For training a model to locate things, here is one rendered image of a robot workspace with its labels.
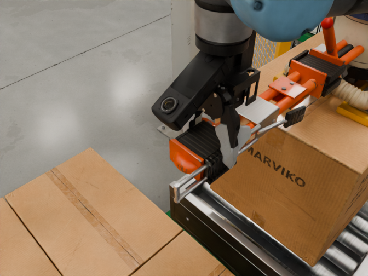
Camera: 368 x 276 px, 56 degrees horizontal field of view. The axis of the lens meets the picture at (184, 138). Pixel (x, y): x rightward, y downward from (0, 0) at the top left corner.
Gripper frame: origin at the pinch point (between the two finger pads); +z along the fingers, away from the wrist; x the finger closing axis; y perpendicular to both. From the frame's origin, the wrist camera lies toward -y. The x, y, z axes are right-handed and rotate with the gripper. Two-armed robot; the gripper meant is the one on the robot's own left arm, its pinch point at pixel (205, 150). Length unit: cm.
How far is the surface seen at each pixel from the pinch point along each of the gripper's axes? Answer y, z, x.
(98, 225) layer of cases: -4, 67, 46
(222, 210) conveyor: 36, 73, 21
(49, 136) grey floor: 25, 121, 167
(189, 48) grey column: 94, 53, 99
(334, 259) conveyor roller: 46, 68, -20
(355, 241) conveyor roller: 56, 67, -22
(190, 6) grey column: 94, 30, 98
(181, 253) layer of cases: 10, 67, 17
